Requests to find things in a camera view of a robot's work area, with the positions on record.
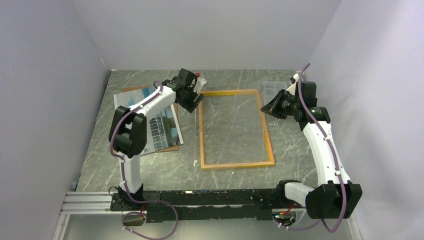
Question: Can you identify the clear acrylic sheet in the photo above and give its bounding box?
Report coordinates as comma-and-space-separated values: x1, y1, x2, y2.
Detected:
201, 95, 268, 165

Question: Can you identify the brown backing board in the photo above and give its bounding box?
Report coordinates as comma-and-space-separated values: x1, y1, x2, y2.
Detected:
121, 86, 180, 153

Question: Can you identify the aluminium extrusion frame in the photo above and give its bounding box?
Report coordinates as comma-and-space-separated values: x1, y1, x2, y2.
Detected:
52, 188, 362, 240

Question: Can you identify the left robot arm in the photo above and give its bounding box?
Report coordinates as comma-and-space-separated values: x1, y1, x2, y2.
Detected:
108, 68, 207, 210

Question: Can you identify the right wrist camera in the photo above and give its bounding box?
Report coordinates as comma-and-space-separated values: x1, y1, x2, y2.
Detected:
286, 73, 300, 96

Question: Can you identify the clear plastic organizer box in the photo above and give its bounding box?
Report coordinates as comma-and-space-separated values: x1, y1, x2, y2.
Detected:
260, 81, 288, 105

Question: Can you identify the building photo print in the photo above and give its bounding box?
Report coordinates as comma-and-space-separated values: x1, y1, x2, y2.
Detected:
113, 88, 185, 157

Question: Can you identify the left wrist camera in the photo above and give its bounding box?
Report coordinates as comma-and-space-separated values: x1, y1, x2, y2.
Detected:
193, 72, 208, 94

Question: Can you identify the yellow picture frame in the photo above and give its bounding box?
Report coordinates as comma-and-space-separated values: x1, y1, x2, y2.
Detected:
198, 89, 276, 170

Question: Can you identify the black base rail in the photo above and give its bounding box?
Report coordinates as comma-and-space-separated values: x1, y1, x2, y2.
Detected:
109, 188, 303, 223

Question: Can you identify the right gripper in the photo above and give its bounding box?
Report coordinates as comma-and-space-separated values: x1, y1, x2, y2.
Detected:
261, 88, 301, 120

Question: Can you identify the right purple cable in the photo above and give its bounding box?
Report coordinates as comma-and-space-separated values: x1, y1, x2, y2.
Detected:
273, 62, 349, 234

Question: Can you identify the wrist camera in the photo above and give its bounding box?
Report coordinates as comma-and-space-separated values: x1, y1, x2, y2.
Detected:
193, 72, 208, 94
286, 73, 300, 96

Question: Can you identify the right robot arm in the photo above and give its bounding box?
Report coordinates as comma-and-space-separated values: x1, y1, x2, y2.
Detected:
260, 81, 363, 220

